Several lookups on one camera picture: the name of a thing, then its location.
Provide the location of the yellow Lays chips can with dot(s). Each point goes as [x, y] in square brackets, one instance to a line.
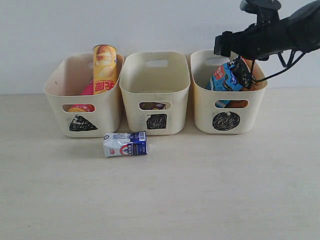
[104, 68]

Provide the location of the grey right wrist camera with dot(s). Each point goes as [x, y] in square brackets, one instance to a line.
[265, 10]

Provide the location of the orange black noodle bag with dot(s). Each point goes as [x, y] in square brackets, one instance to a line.
[245, 79]

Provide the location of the purple small box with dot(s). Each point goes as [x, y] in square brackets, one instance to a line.
[152, 106]

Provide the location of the blue noodle bag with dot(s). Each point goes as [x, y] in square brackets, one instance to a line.
[224, 79]

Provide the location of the pink Lays chips can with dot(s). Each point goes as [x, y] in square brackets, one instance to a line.
[84, 107]

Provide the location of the middle cream bin square mark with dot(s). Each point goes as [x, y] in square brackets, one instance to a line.
[161, 77]

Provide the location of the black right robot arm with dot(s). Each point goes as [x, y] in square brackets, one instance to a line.
[304, 25]

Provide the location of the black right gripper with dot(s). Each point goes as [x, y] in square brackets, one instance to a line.
[256, 42]

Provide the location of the left cream bin triangle mark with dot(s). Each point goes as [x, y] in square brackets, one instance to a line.
[63, 89]

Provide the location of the right cream bin circle mark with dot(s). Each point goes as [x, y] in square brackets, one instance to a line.
[221, 112]

